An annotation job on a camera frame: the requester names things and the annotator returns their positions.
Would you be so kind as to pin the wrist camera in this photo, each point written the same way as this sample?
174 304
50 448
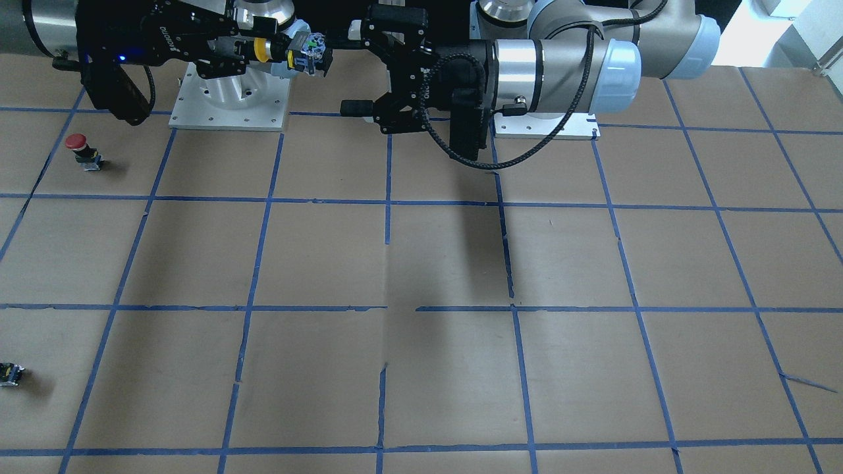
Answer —
110 88
468 121

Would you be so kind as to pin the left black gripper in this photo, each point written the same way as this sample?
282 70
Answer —
469 58

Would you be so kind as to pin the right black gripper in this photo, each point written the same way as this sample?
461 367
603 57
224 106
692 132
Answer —
141 36

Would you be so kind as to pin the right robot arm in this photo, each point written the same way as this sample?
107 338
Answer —
48 28

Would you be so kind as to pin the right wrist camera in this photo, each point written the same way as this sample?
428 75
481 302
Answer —
110 88

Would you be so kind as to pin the yellow push button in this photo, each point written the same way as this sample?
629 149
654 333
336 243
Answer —
286 56

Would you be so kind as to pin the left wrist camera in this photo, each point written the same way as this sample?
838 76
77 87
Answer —
468 121

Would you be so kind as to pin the red push button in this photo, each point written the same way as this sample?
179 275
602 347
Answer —
86 156

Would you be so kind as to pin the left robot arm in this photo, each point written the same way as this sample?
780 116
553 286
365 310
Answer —
556 56

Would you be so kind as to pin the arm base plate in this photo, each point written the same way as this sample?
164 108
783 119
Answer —
254 101
580 126

